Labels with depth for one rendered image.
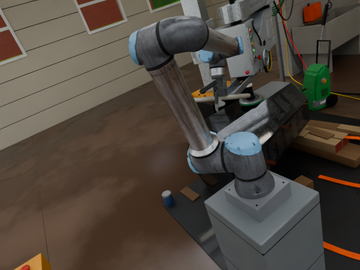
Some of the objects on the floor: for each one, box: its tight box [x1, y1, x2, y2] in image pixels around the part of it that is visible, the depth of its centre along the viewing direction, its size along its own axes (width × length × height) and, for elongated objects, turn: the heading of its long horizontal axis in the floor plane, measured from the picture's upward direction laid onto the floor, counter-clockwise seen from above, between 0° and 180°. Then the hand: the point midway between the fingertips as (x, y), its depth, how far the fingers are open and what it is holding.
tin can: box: [162, 190, 174, 206], centre depth 269 cm, size 10×10×13 cm
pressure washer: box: [302, 40, 338, 111], centre depth 338 cm, size 35×35×87 cm
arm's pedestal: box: [204, 170, 326, 270], centre depth 145 cm, size 50×50×85 cm
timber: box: [293, 175, 314, 190], centre depth 224 cm, size 30×12×12 cm, turn 146°
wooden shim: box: [179, 186, 200, 202], centre depth 273 cm, size 25×10×2 cm, turn 66°
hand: (216, 110), depth 154 cm, fingers closed on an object, 4 cm apart
